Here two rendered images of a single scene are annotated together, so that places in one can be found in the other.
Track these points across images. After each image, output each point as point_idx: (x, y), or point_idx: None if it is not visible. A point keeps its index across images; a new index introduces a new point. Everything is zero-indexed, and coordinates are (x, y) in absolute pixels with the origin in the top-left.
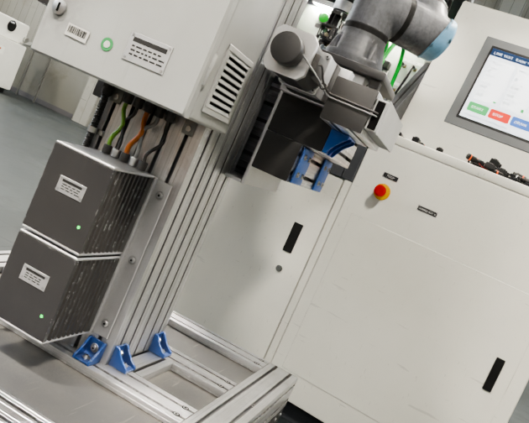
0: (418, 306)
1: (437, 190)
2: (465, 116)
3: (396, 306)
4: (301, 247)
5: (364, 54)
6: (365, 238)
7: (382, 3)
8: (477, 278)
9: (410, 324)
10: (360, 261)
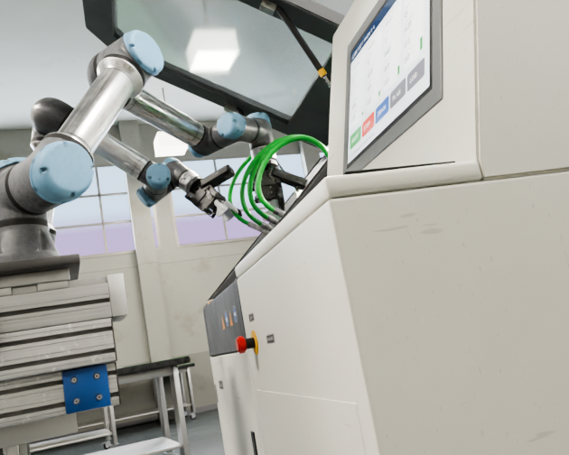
0: None
1: (264, 302)
2: (350, 159)
3: None
4: None
5: None
6: (268, 417)
7: None
8: (312, 410)
9: None
10: (275, 454)
